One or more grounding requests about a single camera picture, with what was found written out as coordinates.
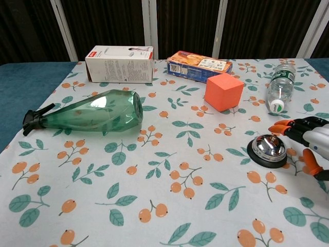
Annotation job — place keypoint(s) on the teal fabric table cover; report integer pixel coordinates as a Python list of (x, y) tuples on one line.
[(23, 87)]

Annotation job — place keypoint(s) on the green plastic spray bottle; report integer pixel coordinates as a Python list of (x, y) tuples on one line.
[(102, 113)]

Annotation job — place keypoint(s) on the blue orange biscuit box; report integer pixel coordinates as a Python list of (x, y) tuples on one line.
[(198, 67)]

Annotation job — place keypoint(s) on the white cardboard product box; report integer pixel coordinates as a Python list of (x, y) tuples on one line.
[(120, 67)]

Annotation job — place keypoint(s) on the white frame dark panel screen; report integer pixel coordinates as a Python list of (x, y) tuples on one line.
[(164, 28)]

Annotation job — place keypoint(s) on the white fruit leaf print tablecloth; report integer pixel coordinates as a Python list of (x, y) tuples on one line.
[(159, 164)]

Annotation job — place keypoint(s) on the orange foam cube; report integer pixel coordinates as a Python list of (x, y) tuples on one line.
[(223, 93)]

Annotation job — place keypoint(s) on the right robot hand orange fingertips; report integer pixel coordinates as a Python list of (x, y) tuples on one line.
[(303, 132)]

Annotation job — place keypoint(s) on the clear plastic water bottle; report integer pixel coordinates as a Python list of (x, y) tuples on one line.
[(280, 82)]

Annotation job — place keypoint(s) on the silver call bell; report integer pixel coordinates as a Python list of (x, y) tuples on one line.
[(268, 149)]

